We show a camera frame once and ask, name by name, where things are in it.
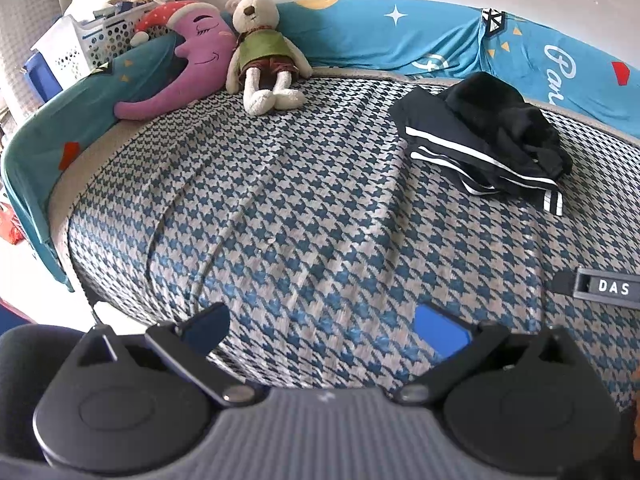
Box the black pants with white stripes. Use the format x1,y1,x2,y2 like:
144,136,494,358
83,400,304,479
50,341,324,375
390,91,566,217

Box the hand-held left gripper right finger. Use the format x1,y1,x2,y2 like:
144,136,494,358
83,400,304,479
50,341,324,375
394,304,587,407

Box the red plastic bag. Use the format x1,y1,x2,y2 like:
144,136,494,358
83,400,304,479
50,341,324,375
0,200,26,246

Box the rabbit plush toy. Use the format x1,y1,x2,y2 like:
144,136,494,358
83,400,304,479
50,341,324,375
225,0,313,117

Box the white plastic basket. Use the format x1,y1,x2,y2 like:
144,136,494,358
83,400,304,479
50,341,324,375
31,0,173,86

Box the purple moon plush pillow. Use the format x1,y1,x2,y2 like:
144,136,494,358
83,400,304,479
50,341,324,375
114,1,238,122

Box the teal printed bed bumper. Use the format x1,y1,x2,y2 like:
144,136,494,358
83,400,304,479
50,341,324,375
0,35,173,293

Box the blue printed bed sheet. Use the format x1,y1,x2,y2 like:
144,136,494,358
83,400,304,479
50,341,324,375
275,0,640,138

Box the houndstooth bed mattress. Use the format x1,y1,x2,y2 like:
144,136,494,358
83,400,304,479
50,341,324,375
50,67,640,411

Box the blue box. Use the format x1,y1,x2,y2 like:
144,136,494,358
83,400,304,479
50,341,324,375
22,52,63,106

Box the black sweatshirt with red print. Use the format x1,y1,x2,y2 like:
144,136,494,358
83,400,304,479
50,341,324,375
444,71,573,181

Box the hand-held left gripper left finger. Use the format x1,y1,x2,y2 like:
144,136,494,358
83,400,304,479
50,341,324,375
75,302,261,408

